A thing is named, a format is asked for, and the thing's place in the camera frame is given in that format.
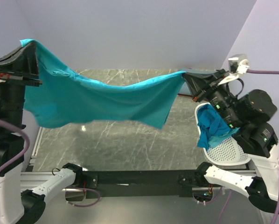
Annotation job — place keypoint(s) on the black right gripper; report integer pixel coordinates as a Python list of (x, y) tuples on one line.
[(198, 83)]

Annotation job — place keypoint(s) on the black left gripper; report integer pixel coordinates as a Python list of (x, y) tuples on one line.
[(25, 64)]

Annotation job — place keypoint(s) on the teal t shirt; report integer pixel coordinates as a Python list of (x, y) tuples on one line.
[(66, 97)]

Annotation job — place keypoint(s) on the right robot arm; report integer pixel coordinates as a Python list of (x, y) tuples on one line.
[(257, 138)]

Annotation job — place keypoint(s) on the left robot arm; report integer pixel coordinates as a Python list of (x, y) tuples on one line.
[(23, 206)]

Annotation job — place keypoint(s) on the folded light blue t shirt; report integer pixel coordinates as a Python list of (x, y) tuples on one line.
[(197, 71)]

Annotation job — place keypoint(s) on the folded red t shirt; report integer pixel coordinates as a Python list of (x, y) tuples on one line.
[(185, 95)]

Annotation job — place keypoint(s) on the blue t shirt in basket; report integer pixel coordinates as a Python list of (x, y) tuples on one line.
[(213, 128)]

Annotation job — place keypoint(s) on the white perforated laundry basket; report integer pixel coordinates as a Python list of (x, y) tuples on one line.
[(228, 153)]

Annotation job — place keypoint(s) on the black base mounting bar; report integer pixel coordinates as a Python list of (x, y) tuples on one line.
[(144, 183)]

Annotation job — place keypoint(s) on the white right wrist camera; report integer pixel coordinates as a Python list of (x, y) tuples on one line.
[(238, 65)]

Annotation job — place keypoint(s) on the aluminium frame rail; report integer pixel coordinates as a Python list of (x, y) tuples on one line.
[(50, 149)]

